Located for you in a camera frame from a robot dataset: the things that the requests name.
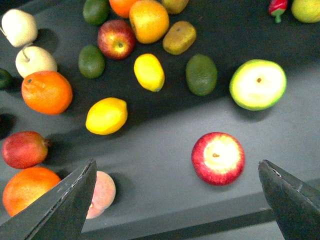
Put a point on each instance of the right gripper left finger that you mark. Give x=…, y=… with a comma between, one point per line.
x=60, y=213

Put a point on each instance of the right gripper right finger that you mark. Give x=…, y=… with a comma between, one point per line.
x=295, y=204

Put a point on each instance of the yellow lemon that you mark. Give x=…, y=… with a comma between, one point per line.
x=149, y=72
x=106, y=116

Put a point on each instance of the orange front left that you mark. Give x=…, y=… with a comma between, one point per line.
x=27, y=186

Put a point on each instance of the pink peach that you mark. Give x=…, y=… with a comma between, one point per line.
x=103, y=195

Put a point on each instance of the red pomegranate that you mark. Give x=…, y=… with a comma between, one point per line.
x=25, y=149

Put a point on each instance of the red apple front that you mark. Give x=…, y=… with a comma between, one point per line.
x=218, y=158

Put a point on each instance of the large orange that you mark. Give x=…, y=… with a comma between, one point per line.
x=47, y=92

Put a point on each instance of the green apple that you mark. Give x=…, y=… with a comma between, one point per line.
x=258, y=84

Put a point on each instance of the dark avocado left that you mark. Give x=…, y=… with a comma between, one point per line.
x=6, y=80

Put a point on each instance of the green lime middle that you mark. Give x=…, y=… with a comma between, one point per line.
x=91, y=62

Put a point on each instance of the green lime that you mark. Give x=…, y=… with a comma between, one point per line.
x=91, y=62
x=96, y=12

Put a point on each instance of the green avocado right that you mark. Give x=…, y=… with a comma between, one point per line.
x=201, y=75

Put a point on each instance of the red yellow apple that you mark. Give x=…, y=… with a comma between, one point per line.
x=116, y=39

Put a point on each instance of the white pear upper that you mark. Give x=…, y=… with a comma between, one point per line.
x=19, y=27

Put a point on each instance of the yellow green pear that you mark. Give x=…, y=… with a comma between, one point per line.
x=306, y=11

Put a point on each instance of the red chili pepper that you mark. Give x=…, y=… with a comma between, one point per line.
x=276, y=8

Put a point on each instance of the green lime upper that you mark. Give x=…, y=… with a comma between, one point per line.
x=96, y=12

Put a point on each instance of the brown kiwi fruit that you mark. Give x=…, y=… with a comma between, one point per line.
x=179, y=38

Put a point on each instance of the yellow orange apple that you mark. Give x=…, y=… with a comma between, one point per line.
x=149, y=20

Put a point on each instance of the small orange back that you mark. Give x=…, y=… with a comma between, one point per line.
x=122, y=7

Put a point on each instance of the olive kiwi back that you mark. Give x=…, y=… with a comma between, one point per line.
x=174, y=7

